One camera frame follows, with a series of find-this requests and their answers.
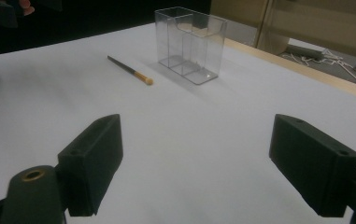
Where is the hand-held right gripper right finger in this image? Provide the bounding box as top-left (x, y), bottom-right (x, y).
top-left (268, 114), bottom-right (356, 217)

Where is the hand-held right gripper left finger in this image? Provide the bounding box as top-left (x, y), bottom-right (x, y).
top-left (57, 114), bottom-right (124, 217)

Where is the makeup brush with gold ferrule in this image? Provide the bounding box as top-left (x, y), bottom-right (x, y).
top-left (107, 55), bottom-right (154, 86)

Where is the clear acrylic organizer box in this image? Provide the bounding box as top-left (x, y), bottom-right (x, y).
top-left (154, 7), bottom-right (228, 86)

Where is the white table sheet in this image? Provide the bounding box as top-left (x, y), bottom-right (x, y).
top-left (0, 21), bottom-right (356, 224)

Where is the dark grey tube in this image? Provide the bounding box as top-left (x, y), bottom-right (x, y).
top-left (286, 44), bottom-right (323, 61)

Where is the beige office desk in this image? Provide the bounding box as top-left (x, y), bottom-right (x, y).
top-left (209, 0), bottom-right (356, 63)

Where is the white cable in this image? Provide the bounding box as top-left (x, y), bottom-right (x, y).
top-left (280, 48), bottom-right (356, 82)

